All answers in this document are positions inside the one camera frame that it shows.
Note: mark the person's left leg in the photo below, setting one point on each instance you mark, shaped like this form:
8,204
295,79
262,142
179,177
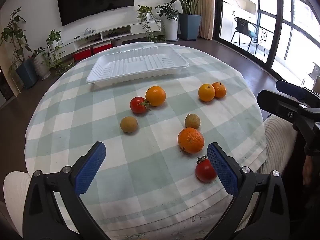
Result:
15,195

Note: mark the large rough tangerine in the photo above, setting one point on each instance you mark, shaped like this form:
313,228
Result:
191,140

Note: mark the person's right leg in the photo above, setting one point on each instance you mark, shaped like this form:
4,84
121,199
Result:
280,142

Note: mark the small grey pot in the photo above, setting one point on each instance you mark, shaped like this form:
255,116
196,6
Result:
116,43

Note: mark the black set-top device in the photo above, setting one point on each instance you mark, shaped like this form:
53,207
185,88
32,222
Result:
115,33

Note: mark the red tomato with long stem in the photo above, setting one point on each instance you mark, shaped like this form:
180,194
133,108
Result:
137,105

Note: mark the small smooth orange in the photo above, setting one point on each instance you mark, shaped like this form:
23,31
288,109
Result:
206,93

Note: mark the beige curtain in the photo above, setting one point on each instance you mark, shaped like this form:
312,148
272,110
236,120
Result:
206,10

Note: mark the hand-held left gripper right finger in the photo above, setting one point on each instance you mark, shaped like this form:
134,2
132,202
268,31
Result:
222,170

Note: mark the large-leaf plant in blue pot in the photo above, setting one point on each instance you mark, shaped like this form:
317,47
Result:
190,26

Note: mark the white television cabinet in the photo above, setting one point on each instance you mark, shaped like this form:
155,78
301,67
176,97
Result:
125,30

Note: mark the black metal balcony table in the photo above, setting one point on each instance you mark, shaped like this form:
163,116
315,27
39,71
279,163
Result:
265,31

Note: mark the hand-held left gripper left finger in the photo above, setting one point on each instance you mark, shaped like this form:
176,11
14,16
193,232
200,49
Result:
90,170

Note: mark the trailing vine plant on cabinet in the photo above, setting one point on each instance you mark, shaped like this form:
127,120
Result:
143,12

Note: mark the large smooth orange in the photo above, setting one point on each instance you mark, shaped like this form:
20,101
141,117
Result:
155,95

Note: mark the red tomato with short stem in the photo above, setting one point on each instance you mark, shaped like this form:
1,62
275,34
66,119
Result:
204,172

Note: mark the black sliding door frame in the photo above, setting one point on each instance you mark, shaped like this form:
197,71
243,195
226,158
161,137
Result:
278,10

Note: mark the person's leg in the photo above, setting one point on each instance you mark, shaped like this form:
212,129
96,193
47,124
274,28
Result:
280,142
15,195

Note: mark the black metal balcony chair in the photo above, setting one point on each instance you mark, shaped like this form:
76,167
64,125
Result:
315,71
241,23

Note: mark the round brown fruit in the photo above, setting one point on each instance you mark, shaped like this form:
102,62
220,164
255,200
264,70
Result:
192,121
128,124

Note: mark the white plastic tray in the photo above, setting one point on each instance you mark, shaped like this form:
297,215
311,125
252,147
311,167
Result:
132,62

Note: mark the black wall television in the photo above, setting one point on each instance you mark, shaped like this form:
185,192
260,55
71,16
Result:
95,0

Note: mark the small tangerine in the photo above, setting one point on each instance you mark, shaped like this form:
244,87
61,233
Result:
221,90

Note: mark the plant in white ribbed pot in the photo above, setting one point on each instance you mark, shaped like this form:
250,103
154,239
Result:
41,67

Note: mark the bushy plant in white pot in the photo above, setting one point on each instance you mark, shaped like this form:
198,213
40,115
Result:
170,28

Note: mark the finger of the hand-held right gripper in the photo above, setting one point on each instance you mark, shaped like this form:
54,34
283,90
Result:
277,105
291,89

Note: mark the white balcony cabinets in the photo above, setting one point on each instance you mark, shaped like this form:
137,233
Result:
228,17

